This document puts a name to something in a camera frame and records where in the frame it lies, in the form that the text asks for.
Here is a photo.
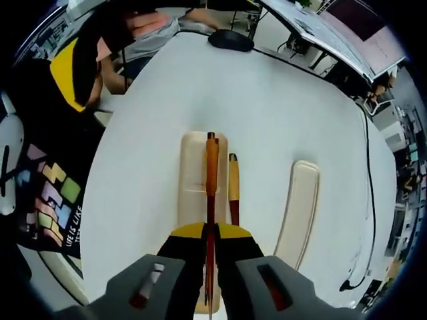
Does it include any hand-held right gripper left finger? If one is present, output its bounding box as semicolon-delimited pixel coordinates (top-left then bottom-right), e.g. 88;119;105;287
88;221;206;320

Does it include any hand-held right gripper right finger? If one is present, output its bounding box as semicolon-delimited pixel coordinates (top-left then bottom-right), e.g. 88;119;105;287
215;223;338;320

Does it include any cream cutlery case lid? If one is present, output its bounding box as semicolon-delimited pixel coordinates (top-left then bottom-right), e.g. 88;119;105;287
272;159;322;271

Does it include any tan and red handled utensil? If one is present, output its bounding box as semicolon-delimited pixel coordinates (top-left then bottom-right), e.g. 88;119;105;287
228;152;242;228

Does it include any cream cutlery case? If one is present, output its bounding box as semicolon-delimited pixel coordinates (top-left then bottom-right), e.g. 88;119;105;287
179;131;230;315

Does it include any white chest-worn device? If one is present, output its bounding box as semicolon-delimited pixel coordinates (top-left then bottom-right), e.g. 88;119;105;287
0;92;26;216

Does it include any black computer mouse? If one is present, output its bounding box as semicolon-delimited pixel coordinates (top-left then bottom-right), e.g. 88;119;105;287
207;29;255;53

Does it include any black power cable with plug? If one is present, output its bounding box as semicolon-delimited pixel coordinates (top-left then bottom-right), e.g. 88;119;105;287
338;99;377;293

